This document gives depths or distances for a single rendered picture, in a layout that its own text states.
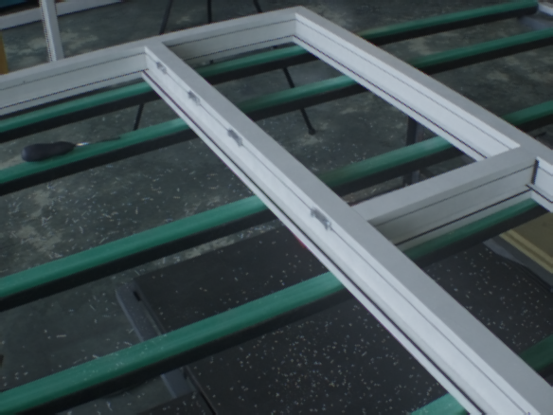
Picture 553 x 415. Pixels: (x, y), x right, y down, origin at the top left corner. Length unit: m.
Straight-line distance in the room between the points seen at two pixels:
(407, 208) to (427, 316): 0.24
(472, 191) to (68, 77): 0.96
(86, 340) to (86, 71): 0.92
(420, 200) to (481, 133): 0.31
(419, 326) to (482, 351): 0.12
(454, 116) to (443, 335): 0.62
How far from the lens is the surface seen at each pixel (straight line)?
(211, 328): 1.00
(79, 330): 2.31
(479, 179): 1.20
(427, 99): 1.49
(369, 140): 3.18
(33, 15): 5.03
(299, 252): 1.56
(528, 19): 2.35
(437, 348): 0.95
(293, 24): 1.90
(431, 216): 1.16
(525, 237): 1.60
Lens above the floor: 1.56
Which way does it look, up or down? 34 degrees down
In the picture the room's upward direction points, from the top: 1 degrees counter-clockwise
